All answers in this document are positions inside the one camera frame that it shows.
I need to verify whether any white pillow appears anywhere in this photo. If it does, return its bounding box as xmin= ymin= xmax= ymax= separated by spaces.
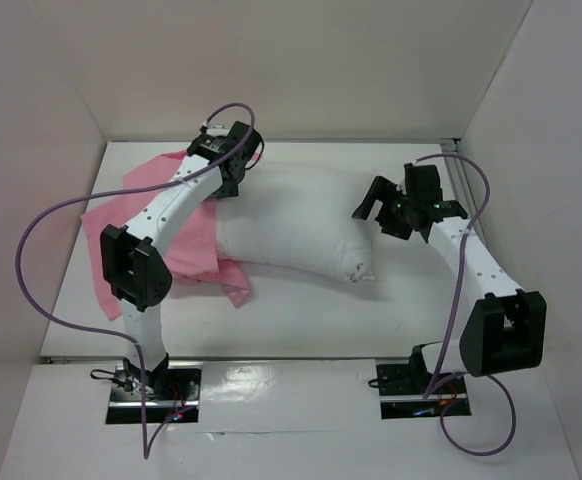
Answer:
xmin=216 ymin=162 xmax=374 ymax=283

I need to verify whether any pink fabric pillowcase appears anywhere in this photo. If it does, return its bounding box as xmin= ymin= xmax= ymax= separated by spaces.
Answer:
xmin=81 ymin=151 xmax=251 ymax=320

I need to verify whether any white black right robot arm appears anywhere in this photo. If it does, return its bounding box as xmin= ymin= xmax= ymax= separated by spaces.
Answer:
xmin=352 ymin=163 xmax=547 ymax=392

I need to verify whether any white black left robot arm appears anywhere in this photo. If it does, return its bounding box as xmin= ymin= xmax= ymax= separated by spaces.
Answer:
xmin=100 ymin=121 xmax=262 ymax=399

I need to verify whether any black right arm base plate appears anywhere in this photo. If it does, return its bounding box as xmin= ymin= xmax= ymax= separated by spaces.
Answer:
xmin=367 ymin=361 xmax=472 ymax=420

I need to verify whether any aluminium table edge rail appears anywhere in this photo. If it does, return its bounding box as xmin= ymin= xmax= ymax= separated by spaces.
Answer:
xmin=40 ymin=355 xmax=409 ymax=364

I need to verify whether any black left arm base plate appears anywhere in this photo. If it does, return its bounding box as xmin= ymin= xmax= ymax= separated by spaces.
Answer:
xmin=90 ymin=362 xmax=202 ymax=425

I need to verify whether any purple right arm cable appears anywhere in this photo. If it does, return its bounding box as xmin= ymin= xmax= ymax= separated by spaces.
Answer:
xmin=413 ymin=153 xmax=518 ymax=455

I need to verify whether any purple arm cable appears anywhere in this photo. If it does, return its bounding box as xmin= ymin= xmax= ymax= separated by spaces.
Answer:
xmin=14 ymin=103 xmax=257 ymax=459
xmin=413 ymin=153 xmax=518 ymax=455

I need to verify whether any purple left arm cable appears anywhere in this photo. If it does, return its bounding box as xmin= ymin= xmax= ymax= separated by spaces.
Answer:
xmin=14 ymin=103 xmax=257 ymax=459

